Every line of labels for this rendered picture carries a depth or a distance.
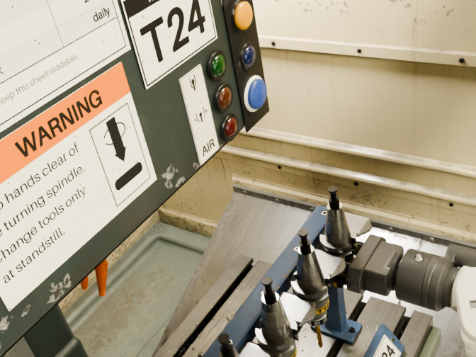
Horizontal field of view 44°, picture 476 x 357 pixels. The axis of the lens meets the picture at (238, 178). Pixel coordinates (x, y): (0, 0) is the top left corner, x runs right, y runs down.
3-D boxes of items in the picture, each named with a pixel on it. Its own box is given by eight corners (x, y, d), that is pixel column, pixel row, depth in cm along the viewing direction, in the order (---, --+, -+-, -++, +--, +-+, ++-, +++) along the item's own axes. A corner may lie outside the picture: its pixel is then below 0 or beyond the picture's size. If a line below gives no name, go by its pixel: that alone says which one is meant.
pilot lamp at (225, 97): (235, 103, 55) (231, 81, 53) (222, 114, 53) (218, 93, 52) (230, 102, 55) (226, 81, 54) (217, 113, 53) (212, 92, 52)
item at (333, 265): (350, 261, 99) (350, 257, 99) (337, 281, 96) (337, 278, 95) (314, 250, 103) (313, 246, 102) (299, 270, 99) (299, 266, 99)
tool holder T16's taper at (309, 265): (300, 268, 97) (295, 238, 93) (326, 272, 95) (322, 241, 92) (293, 287, 94) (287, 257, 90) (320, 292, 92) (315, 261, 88)
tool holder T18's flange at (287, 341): (268, 319, 93) (266, 309, 91) (304, 329, 90) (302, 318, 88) (251, 350, 88) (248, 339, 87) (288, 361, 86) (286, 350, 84)
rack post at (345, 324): (363, 326, 126) (355, 221, 109) (352, 345, 122) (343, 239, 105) (321, 312, 131) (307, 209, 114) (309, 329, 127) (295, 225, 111)
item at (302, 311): (322, 306, 92) (321, 302, 92) (307, 330, 89) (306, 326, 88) (283, 292, 96) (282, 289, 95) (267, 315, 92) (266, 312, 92)
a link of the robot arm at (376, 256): (372, 217, 103) (441, 234, 97) (375, 258, 109) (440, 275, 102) (343, 263, 95) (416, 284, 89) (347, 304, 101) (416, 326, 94)
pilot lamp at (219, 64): (229, 71, 53) (225, 49, 51) (216, 83, 51) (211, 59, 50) (224, 71, 53) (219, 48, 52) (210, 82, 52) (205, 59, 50)
